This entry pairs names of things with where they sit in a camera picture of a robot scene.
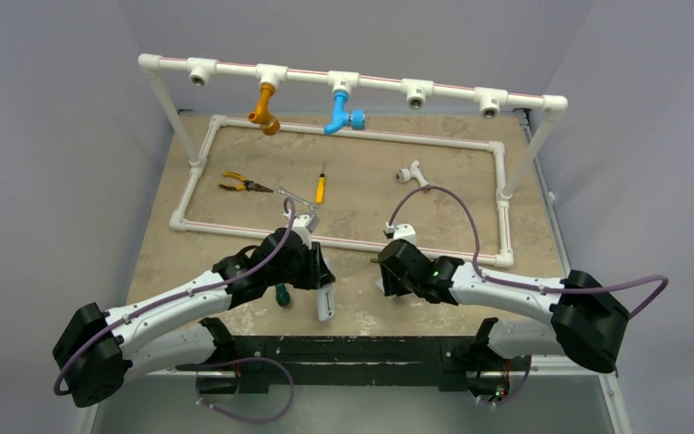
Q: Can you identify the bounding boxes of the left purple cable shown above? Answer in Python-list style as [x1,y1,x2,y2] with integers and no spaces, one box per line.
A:
[53,198,298,398]

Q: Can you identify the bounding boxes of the blue plastic faucet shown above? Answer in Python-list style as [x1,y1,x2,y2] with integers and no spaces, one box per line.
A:
[323,90,369,136]

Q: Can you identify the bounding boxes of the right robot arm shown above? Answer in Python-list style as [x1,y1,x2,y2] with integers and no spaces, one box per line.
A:
[378,240,631,373]

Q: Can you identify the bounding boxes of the silver wrench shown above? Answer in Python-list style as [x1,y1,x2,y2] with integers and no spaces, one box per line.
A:
[276,186,319,212]

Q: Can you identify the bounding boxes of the aluminium rail frame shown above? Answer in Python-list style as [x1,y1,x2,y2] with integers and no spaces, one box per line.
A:
[74,108,633,434]

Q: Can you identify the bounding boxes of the white plastic faucet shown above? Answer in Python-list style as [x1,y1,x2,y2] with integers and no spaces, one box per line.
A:
[395,160,430,193]

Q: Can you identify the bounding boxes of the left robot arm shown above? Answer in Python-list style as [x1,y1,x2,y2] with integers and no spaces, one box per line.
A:
[52,228,336,408]

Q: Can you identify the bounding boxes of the white remote control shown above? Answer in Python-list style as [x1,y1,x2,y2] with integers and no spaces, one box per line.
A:
[316,285,335,322]

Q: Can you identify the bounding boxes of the orange plastic faucet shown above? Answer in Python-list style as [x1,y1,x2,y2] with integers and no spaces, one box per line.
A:
[247,83,280,136]

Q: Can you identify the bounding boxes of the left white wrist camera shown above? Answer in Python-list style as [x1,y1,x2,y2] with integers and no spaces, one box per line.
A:
[292,212,319,249]

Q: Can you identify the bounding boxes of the yellow handled pliers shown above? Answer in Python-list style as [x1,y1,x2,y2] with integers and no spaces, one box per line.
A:
[218,171,274,193]

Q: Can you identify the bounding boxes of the yellow screwdriver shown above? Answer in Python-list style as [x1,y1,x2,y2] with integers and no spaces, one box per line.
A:
[314,161,326,205]

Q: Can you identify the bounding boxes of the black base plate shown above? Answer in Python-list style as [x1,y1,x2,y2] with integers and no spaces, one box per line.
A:
[178,335,530,395]

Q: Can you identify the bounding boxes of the green stubby screwdriver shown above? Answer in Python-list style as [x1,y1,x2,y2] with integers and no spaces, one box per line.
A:
[275,284,292,308]

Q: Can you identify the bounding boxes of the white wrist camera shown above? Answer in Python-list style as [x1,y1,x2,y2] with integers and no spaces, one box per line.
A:
[292,212,319,249]
[382,223,417,246]

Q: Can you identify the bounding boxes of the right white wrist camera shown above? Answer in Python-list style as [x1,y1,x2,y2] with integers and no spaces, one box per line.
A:
[382,223,417,246]

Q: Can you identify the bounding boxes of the white PVC pipe frame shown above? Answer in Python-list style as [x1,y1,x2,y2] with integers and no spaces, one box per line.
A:
[137,53,568,269]

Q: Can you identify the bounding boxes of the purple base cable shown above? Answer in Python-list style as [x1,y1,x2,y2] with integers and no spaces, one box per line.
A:
[194,355,297,425]

